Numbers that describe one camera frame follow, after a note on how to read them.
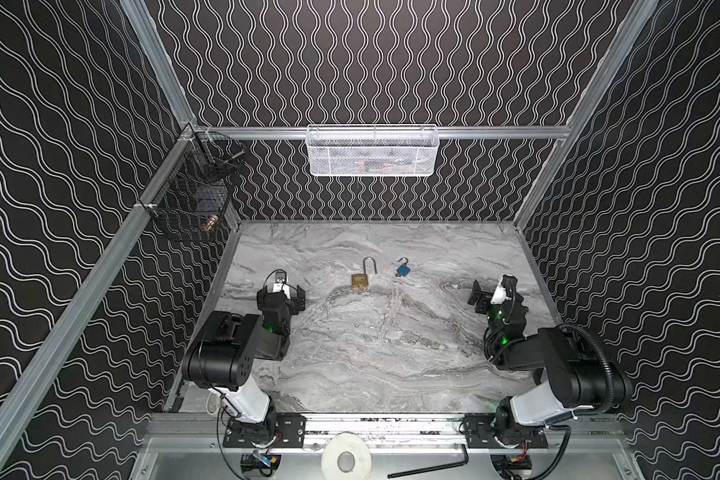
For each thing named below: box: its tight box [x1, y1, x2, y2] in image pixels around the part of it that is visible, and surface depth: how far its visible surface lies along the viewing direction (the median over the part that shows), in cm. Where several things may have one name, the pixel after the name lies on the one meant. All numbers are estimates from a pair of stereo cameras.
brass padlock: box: [351, 256, 377, 293], surface depth 105 cm
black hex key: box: [387, 444, 469, 479], surface depth 72 cm
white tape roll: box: [320, 432, 372, 480], surface depth 72 cm
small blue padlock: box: [396, 257, 411, 277], surface depth 109 cm
